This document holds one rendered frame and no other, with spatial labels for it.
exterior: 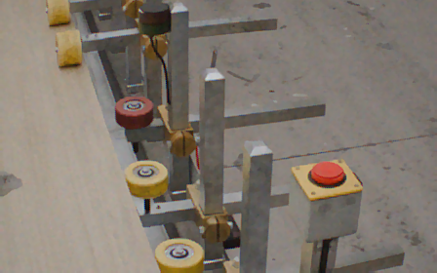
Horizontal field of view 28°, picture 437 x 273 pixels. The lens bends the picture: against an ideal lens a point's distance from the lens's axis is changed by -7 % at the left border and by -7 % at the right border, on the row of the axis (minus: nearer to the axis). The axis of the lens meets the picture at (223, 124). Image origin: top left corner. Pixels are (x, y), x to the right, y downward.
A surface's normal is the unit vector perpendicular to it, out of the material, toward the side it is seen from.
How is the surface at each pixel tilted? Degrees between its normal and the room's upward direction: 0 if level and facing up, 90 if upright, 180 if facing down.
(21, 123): 0
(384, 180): 0
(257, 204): 90
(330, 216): 90
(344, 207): 90
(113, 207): 0
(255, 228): 90
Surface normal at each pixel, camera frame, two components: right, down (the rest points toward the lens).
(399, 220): 0.01, -0.87
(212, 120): 0.28, 0.48
